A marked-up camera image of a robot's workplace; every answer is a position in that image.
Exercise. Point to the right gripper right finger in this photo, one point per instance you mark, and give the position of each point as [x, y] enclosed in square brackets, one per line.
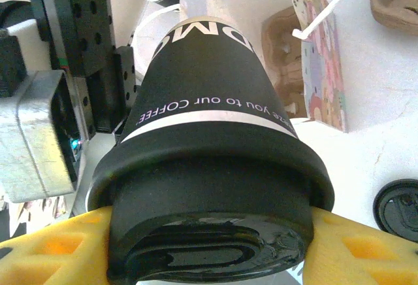
[365, 259]

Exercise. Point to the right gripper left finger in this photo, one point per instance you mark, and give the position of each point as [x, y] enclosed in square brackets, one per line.
[49, 255]

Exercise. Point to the brown pulp cup carrier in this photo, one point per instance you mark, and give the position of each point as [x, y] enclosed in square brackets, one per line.
[395, 7]
[281, 56]

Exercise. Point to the animal print paper gift bag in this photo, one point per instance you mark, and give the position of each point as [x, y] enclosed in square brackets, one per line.
[320, 69]

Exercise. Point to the lidded black paper coffee cup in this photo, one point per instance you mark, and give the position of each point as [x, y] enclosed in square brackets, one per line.
[209, 167]

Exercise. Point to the black plastic cup lid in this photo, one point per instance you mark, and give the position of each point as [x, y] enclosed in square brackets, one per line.
[398, 213]

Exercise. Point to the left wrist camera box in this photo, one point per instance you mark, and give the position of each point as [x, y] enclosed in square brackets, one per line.
[29, 134]

